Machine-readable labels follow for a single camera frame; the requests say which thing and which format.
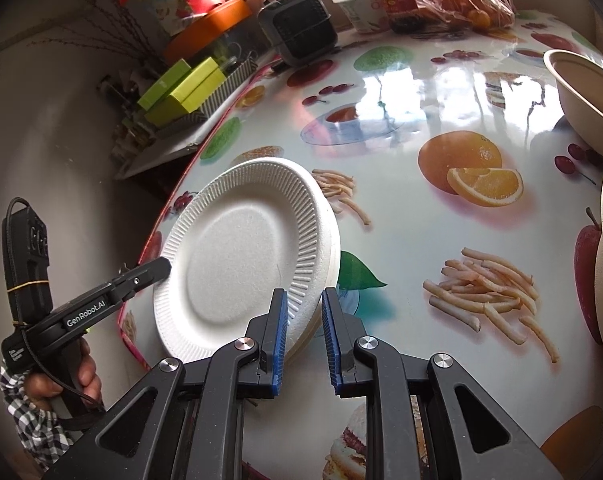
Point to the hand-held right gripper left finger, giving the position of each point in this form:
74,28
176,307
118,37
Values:
280,345

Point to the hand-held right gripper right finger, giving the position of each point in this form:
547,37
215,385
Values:
330,345

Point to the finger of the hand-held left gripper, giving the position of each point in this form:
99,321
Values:
151,269

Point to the person's left forearm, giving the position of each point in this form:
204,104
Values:
31,425

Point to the person's left hand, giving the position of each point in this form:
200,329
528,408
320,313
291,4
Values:
91,375

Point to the green box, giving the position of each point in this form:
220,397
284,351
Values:
186,92
164,85

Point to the striped basket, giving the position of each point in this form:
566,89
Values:
226,85

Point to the dried branches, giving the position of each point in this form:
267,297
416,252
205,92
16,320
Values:
116,30

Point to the orange plastic tray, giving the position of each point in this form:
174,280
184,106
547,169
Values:
206,30

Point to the small grey heater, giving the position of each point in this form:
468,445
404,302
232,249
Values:
299,25

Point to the white plastic tub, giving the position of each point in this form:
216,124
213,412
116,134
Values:
364,10

